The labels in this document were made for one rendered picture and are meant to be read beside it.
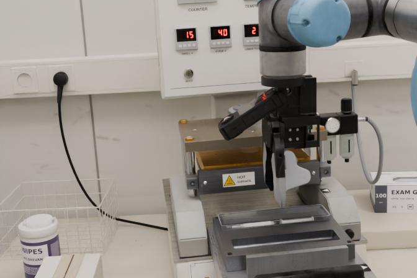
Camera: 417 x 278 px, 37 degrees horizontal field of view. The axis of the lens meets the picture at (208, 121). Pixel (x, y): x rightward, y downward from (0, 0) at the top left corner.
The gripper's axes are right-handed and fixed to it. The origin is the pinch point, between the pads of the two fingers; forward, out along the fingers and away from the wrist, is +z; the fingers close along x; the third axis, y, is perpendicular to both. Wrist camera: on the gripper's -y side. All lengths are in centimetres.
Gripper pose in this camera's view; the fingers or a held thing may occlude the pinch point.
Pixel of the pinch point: (272, 193)
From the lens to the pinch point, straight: 107.9
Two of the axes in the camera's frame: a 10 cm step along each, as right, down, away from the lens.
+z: 0.4, 9.7, 2.2
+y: 9.9, -0.7, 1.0
